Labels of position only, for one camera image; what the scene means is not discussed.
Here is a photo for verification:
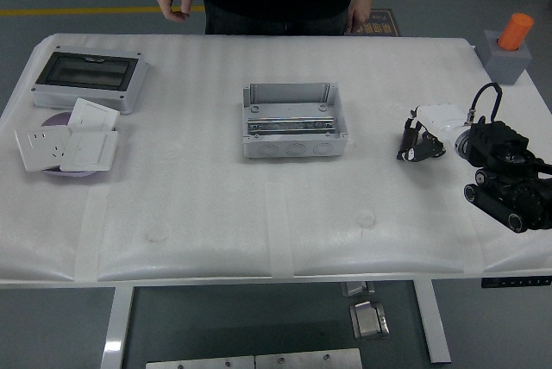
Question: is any person's left hand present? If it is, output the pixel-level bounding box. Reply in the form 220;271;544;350
347;0;373;34

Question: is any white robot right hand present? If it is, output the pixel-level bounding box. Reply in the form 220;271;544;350
395;103;471;164

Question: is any grey box with dark cover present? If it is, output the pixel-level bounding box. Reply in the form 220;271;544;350
30;44;150;116

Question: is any open grey junction box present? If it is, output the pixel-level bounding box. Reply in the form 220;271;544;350
241;81;349;159

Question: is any black floor sign orange text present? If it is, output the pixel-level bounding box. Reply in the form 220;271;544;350
344;8;401;37

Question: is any grey block holder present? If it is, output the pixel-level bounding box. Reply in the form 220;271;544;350
474;29;533;84

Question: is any orange cylinder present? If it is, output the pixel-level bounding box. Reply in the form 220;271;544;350
496;12;535;52

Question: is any purple plate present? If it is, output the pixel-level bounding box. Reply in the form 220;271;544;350
41;112;122;179

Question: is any black table control panel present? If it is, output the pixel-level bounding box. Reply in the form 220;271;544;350
480;276;551;289

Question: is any small silver metal block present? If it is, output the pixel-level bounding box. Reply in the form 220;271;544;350
340;281;375;298

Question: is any white table leg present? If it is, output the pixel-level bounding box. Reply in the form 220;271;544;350
99;285;135;369
412;280;453;365

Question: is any white foam mat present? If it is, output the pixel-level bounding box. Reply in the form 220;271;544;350
0;32;552;283

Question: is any large silver metal block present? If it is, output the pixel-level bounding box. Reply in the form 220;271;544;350
348;300;392;341

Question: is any grey metal plate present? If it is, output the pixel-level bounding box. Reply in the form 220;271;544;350
145;355;256;369

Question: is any white wall switch panel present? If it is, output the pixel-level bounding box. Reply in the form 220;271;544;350
67;97;121;132
59;129;120;172

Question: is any white wall socket panel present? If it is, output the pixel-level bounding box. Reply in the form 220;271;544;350
14;126;72;173

